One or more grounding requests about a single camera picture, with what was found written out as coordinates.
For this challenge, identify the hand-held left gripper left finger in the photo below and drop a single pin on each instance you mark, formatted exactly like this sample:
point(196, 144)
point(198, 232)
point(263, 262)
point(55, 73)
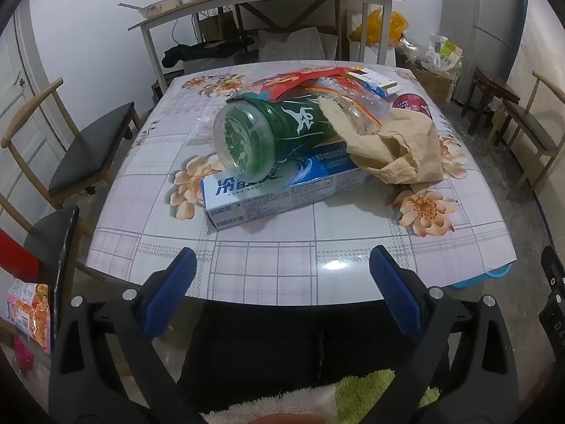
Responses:
point(170, 296)

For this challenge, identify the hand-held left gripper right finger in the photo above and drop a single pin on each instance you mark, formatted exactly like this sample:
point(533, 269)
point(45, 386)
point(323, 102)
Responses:
point(395, 296)

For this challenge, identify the red drink can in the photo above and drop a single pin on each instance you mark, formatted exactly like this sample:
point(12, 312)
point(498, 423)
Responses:
point(410, 104)

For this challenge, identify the clear snack bag red label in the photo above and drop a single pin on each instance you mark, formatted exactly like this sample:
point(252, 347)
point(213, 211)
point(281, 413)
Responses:
point(353, 101)

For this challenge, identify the green label plastic bottle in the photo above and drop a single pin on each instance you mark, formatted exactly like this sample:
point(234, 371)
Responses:
point(287, 128)

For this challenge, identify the green white fluffy cloth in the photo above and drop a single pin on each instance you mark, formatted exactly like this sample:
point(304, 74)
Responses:
point(362, 388)

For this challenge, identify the wooden chair black seat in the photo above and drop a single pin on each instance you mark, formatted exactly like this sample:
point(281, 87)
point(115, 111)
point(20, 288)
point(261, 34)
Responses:
point(92, 145)
point(44, 238)

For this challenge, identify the blue white toothpaste box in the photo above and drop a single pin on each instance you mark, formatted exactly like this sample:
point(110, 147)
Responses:
point(265, 194)

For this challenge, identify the orange snack packet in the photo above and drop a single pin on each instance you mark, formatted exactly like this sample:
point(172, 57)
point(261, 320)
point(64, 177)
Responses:
point(31, 313)

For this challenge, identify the brown paper bag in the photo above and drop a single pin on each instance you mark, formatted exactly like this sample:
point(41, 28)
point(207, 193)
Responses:
point(397, 150)

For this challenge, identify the wooden chair grey seat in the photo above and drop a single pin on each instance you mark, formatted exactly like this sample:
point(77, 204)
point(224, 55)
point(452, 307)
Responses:
point(527, 128)

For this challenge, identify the cardboard box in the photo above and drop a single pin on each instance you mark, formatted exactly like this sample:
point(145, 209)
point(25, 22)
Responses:
point(437, 86)

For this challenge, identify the white flat box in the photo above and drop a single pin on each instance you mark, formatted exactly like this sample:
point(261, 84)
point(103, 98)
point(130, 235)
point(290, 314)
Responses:
point(375, 80)

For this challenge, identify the dark wooden stool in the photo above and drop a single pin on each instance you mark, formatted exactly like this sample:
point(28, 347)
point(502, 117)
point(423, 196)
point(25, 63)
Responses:
point(492, 81)

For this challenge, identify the black clothing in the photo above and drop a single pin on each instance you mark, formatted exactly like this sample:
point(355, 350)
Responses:
point(198, 53)

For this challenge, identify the white plastic bag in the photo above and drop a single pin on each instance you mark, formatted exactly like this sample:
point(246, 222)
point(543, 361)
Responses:
point(443, 53)

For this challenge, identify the white foam box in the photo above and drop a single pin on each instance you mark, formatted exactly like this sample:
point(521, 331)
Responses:
point(353, 48)

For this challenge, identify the white mattress blue edge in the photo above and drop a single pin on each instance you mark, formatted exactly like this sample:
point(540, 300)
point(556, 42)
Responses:
point(538, 53)

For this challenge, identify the yellow plastic bag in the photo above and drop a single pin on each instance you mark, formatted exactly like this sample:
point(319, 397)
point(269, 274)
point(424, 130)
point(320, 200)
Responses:
point(379, 26)

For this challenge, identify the grey cushion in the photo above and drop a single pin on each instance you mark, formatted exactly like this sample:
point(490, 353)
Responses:
point(291, 44)

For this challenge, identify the floral ceramic bowl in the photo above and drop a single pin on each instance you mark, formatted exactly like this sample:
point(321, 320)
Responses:
point(159, 8)

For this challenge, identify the wooden chopsticks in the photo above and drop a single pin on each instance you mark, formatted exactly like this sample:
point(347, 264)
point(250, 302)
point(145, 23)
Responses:
point(132, 6)

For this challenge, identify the grey refrigerator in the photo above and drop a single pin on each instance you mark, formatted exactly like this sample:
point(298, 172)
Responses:
point(490, 9)

